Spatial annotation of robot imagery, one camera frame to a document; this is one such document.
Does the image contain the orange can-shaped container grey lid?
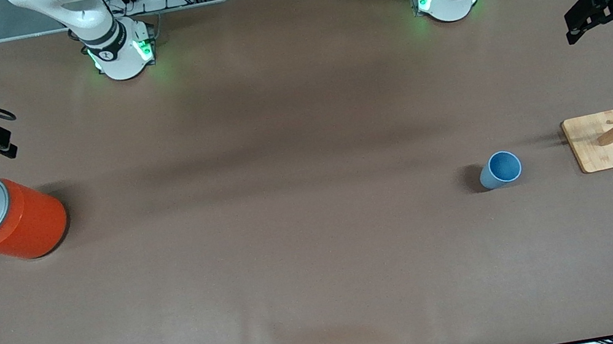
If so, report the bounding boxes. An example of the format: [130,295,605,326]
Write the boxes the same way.
[0,163,75,265]

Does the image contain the brown table cover mat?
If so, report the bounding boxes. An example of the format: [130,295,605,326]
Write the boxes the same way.
[0,0,613,344]

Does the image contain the light blue plastic cup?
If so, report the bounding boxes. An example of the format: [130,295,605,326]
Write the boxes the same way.
[475,148,525,192]

